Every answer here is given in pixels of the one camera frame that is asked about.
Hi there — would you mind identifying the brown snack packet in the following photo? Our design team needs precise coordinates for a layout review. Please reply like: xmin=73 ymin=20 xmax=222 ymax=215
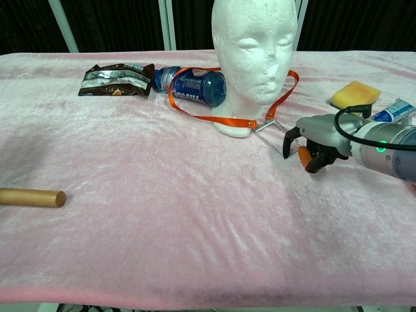
xmin=77 ymin=62 xmax=155 ymax=98

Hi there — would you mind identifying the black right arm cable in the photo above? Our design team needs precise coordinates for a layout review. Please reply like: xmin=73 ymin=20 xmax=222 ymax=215
xmin=334 ymin=103 xmax=416 ymax=152

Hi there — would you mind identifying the white foam mannequin head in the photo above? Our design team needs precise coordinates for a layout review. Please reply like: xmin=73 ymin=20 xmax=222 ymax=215
xmin=210 ymin=0 xmax=299 ymax=138

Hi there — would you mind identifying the wooden cylinder rod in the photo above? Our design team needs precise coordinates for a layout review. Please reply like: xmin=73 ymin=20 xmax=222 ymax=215
xmin=0 ymin=187 xmax=67 ymax=209

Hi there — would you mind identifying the white blue toothpaste tube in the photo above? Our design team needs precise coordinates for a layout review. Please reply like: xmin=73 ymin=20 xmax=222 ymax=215
xmin=369 ymin=97 xmax=416 ymax=124

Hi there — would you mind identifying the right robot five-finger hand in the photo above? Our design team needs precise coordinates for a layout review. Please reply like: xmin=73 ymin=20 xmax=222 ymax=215
xmin=282 ymin=114 xmax=358 ymax=174

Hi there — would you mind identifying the grey metal frame pole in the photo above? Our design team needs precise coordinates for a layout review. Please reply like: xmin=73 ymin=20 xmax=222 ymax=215
xmin=157 ymin=0 xmax=177 ymax=51
xmin=47 ymin=0 xmax=80 ymax=53
xmin=292 ymin=0 xmax=309 ymax=52

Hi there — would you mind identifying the orange lanyard strap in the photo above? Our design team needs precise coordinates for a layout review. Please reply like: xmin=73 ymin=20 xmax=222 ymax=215
xmin=168 ymin=66 xmax=300 ymax=129

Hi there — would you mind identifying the blue drink bottle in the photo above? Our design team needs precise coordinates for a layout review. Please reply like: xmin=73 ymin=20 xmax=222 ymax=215
xmin=152 ymin=66 xmax=228 ymax=108

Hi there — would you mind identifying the pink velvet table cloth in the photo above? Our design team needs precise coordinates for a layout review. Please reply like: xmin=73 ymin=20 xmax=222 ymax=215
xmin=0 ymin=49 xmax=416 ymax=307

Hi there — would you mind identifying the black pleated curtain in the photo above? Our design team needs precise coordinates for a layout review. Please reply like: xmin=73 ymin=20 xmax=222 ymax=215
xmin=0 ymin=0 xmax=416 ymax=56

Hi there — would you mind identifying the yellow sponge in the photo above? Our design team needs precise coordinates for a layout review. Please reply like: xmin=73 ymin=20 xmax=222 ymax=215
xmin=330 ymin=81 xmax=382 ymax=110

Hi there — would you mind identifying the clear silver-framed badge holder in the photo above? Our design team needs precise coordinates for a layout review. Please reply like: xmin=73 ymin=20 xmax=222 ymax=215
xmin=253 ymin=119 xmax=305 ymax=161

